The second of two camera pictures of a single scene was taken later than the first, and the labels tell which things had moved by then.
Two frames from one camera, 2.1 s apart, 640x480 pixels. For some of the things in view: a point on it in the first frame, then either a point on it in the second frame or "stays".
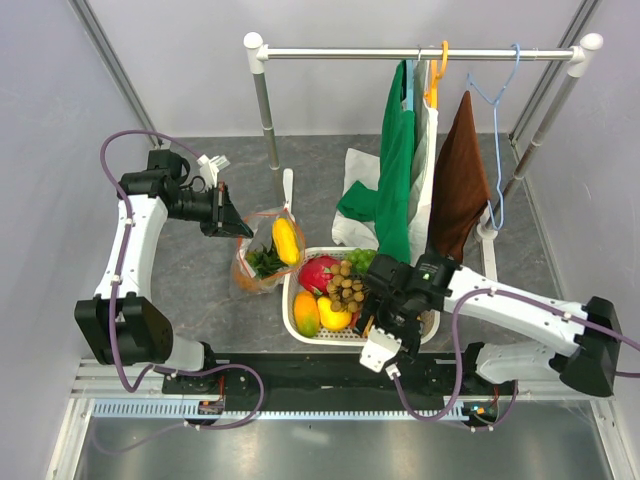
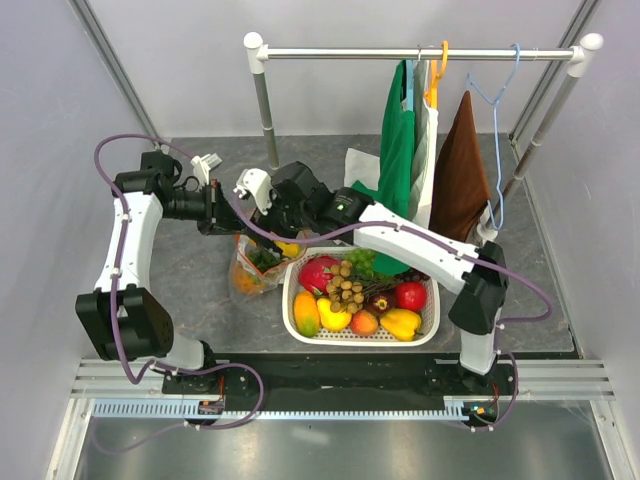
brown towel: x=461 y=196 stays
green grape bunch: x=361 y=260 stays
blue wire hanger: x=494 y=103 stays
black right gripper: x=409 y=339 → x=266 y=220
